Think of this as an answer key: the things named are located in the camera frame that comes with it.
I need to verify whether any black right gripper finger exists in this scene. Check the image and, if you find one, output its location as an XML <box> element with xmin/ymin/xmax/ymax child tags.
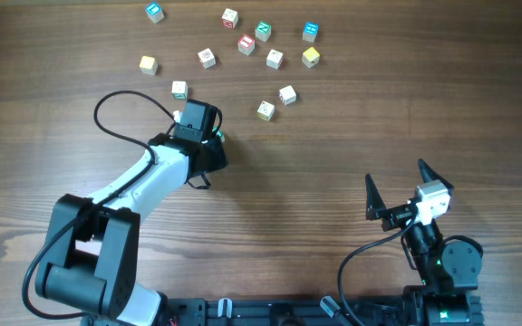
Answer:
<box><xmin>418</xmin><ymin>158</ymin><xmax>454</xmax><ymax>189</ymax></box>
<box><xmin>365</xmin><ymin>174</ymin><xmax>386</xmax><ymax>211</ymax></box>

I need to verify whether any wooden block green C side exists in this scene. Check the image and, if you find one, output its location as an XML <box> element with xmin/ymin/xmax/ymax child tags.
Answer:
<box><xmin>217</xmin><ymin>131</ymin><xmax>225</xmax><ymax>142</ymax></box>

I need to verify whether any wooden block yellow side A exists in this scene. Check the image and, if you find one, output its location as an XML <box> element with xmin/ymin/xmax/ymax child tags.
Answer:
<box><xmin>256</xmin><ymin>101</ymin><xmax>276</xmax><ymax>121</ymax></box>

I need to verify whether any wooden block apple picture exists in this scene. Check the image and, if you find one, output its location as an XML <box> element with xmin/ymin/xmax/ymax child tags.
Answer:
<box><xmin>279</xmin><ymin>85</ymin><xmax>296</xmax><ymax>105</ymax></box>

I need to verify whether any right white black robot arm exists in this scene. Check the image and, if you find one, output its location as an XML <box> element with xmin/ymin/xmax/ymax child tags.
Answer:
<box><xmin>365</xmin><ymin>159</ymin><xmax>485</xmax><ymax>325</ymax></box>

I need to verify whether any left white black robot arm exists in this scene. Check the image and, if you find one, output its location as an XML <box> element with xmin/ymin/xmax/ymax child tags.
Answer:
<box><xmin>24</xmin><ymin>134</ymin><xmax>227</xmax><ymax>325</ymax></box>

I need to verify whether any wooden block green V side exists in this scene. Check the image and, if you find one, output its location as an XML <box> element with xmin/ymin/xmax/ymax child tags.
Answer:
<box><xmin>171</xmin><ymin>81</ymin><xmax>189</xmax><ymax>100</ymax></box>

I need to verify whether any yellow top wooden block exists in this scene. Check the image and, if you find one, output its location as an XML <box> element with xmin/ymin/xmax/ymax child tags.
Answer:
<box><xmin>140</xmin><ymin>56</ymin><xmax>159</xmax><ymax>75</ymax></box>

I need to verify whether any wooden block red six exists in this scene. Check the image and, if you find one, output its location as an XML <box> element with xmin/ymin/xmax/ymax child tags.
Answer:
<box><xmin>266</xmin><ymin>49</ymin><xmax>284</xmax><ymax>70</ymax></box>

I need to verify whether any red top wooden block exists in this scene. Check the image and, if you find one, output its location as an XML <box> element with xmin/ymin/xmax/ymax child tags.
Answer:
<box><xmin>237</xmin><ymin>34</ymin><xmax>256</xmax><ymax>56</ymax></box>

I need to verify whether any green N wooden block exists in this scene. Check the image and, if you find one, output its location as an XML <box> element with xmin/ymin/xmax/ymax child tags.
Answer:
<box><xmin>256</xmin><ymin>21</ymin><xmax>272</xmax><ymax>42</ymax></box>

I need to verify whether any red side wooden block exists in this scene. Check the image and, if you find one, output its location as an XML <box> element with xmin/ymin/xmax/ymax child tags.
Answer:
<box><xmin>221</xmin><ymin>8</ymin><xmax>238</xmax><ymax>29</ymax></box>

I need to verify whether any yellow top block carrot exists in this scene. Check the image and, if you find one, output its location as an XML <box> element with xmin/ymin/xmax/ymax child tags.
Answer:
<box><xmin>302</xmin><ymin>47</ymin><xmax>320</xmax><ymax>68</ymax></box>

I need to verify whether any blue top wooden block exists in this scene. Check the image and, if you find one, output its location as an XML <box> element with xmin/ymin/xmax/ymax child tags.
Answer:
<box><xmin>145</xmin><ymin>2</ymin><xmax>164</xmax><ymax>24</ymax></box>

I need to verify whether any blue top block right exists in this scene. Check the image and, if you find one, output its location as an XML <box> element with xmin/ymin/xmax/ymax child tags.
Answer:
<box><xmin>302</xmin><ymin>22</ymin><xmax>319</xmax><ymax>43</ymax></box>

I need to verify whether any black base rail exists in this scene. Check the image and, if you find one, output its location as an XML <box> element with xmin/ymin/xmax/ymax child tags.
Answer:
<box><xmin>79</xmin><ymin>294</ymin><xmax>485</xmax><ymax>326</ymax></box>

